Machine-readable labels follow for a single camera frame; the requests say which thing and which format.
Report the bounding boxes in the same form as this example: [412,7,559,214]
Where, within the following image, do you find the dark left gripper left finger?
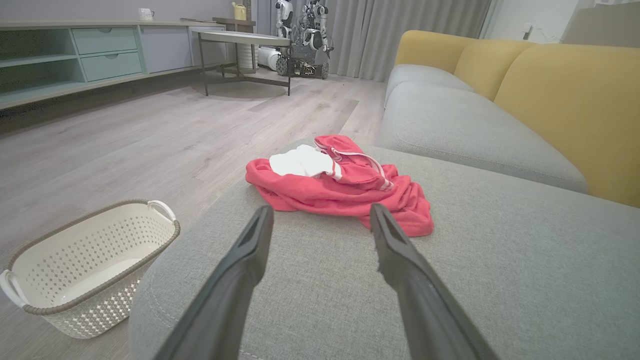
[152,205,275,360]

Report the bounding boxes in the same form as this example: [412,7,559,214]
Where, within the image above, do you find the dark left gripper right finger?
[370,202,501,360]

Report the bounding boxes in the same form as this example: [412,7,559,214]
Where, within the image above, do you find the red basketball jersey white trim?
[245,134,435,238]

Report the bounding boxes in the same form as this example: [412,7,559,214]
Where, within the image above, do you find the large grey sofa ottoman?
[128,139,640,360]

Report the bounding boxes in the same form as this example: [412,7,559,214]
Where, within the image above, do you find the white perforated laundry basket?
[0,199,181,340]

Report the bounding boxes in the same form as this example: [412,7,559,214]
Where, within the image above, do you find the grey sofa seat cushion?
[384,63,475,107]
[376,81,589,194]

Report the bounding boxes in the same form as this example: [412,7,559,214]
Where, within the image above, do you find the white ribbed bin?
[237,45,259,74]

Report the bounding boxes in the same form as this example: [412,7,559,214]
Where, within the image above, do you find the white wheeled robot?
[276,44,331,80]

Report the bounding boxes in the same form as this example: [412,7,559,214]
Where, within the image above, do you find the white round floor device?
[257,46,283,72]

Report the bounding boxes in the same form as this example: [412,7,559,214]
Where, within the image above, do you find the yellow sofa backrest cushion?
[395,30,476,76]
[454,39,535,102]
[494,43,640,209]

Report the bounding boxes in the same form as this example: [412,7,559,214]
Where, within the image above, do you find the mint and white TV cabinet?
[0,20,236,112]

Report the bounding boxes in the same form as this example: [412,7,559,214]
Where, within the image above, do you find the grey coffee table black legs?
[191,29,293,97]

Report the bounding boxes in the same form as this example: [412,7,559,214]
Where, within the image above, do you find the dark wooden side table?
[212,17,258,76]

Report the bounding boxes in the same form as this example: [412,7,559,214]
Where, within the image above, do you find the grey pleated curtain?
[327,0,493,83]

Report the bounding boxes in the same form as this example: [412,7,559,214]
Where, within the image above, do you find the white black toy robot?
[300,0,335,53]

